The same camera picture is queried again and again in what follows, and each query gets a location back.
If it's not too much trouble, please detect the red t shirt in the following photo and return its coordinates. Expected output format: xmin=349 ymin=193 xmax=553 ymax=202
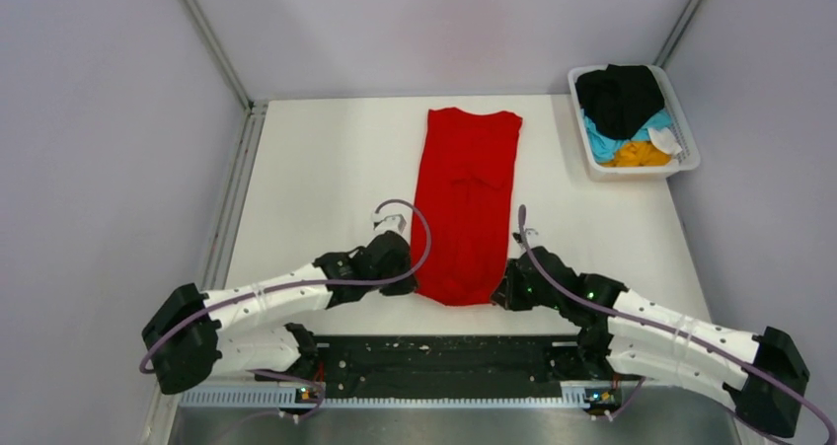
xmin=411 ymin=108 xmax=523 ymax=307

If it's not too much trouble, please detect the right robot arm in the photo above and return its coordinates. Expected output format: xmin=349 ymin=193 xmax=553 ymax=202
xmin=491 ymin=247 xmax=810 ymax=438

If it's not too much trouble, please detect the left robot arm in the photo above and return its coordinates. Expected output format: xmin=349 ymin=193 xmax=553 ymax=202
xmin=140 ymin=231 xmax=417 ymax=395

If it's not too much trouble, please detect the light blue t shirt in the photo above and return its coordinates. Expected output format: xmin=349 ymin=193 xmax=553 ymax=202
xmin=581 ymin=110 xmax=673 ymax=163

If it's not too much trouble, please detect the yellow t shirt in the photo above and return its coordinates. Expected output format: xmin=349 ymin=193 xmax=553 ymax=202
xmin=601 ymin=141 xmax=672 ymax=168

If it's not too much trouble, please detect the white plastic basket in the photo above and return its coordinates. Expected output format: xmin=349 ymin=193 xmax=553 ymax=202
xmin=568 ymin=64 xmax=701 ymax=182

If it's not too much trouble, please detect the white cloth in basket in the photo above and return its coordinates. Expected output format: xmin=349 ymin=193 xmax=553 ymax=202
xmin=647 ymin=127 xmax=683 ymax=158

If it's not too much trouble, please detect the black t shirt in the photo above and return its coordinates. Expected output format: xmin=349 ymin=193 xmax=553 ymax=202
xmin=575 ymin=64 xmax=665 ymax=140

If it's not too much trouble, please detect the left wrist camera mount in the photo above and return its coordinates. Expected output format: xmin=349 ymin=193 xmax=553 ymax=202
xmin=371 ymin=212 xmax=407 ymax=236

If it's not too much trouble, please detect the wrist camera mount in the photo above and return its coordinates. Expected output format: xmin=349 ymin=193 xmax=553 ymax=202
xmin=512 ymin=228 xmax=541 ymax=248
xmin=371 ymin=212 xmax=407 ymax=236

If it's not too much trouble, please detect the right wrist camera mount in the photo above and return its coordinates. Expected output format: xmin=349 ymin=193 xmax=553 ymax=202
xmin=512 ymin=228 xmax=541 ymax=248

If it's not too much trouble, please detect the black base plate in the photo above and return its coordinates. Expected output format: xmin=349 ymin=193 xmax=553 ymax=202
xmin=286 ymin=335 xmax=616 ymax=400

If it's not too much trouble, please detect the white cable duct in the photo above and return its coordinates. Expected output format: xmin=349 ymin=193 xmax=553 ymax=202
xmin=179 ymin=386 xmax=616 ymax=409

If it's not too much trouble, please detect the aluminium frame rail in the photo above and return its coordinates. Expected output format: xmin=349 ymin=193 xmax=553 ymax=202
xmin=138 ymin=101 xmax=268 ymax=444

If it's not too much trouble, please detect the left aluminium corner post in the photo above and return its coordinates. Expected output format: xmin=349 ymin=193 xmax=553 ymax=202
xmin=179 ymin=0 xmax=253 ymax=111

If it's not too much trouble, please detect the aluminium corner post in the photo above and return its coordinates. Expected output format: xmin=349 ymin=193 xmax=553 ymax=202
xmin=179 ymin=0 xmax=253 ymax=111
xmin=653 ymin=0 xmax=706 ymax=67

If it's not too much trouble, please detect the right aluminium corner post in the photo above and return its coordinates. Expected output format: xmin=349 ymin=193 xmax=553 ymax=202
xmin=653 ymin=0 xmax=706 ymax=67

